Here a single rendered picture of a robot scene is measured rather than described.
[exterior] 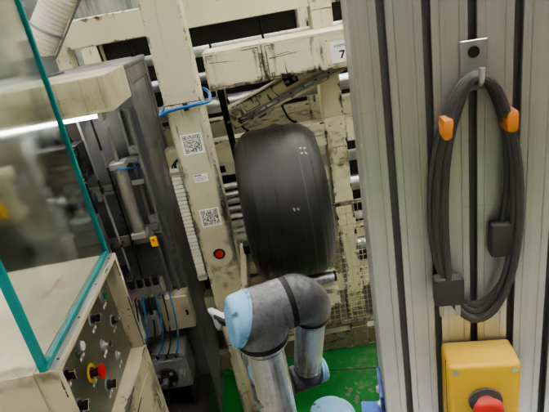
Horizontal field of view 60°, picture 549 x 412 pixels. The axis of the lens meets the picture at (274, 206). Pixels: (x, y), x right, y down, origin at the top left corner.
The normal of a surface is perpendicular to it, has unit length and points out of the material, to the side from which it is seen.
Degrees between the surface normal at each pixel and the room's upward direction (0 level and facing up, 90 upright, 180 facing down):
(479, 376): 90
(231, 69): 90
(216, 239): 90
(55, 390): 90
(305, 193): 64
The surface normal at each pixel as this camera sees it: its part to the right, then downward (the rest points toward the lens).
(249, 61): 0.07, 0.38
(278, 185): -0.03, -0.18
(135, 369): -0.17, -0.91
